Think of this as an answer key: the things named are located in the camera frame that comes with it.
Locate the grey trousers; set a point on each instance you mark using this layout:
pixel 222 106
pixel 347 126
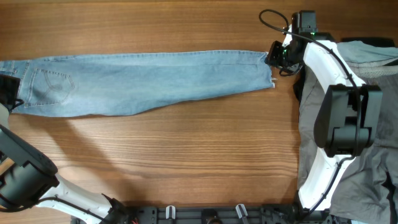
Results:
pixel 367 192

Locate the light blue denim jeans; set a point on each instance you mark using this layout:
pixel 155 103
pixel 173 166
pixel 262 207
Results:
pixel 128 84

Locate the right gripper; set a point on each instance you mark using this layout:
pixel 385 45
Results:
pixel 272 58

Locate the light blue folded garment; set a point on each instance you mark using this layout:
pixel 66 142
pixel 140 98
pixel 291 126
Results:
pixel 359 52

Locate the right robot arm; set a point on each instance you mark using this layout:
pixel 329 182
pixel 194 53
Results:
pixel 347 119

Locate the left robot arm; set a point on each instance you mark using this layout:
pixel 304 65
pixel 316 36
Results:
pixel 30 179

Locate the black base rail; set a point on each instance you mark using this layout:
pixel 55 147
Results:
pixel 240 213

